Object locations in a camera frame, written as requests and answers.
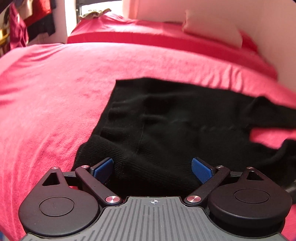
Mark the black pants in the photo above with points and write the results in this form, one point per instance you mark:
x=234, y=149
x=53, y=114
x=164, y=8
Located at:
x=152, y=129

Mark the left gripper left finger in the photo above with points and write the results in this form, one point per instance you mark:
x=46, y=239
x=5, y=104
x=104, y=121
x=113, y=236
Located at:
x=94, y=179

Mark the white pillow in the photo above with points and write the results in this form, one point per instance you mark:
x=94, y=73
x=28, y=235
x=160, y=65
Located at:
x=212, y=27

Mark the wooden shelf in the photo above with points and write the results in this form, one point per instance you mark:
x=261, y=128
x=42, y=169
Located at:
x=5, y=40

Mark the brown cloth on bed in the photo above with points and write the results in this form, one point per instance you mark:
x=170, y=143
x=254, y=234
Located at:
x=93, y=14

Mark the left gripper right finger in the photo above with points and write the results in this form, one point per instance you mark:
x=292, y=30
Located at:
x=210, y=178

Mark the red far bed sheet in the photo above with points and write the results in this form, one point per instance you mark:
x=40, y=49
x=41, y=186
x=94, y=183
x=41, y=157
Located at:
x=117, y=29

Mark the pink bed blanket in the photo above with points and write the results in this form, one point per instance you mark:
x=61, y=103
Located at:
x=52, y=97

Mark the window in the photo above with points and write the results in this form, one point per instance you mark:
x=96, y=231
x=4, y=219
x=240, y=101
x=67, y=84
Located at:
x=85, y=6

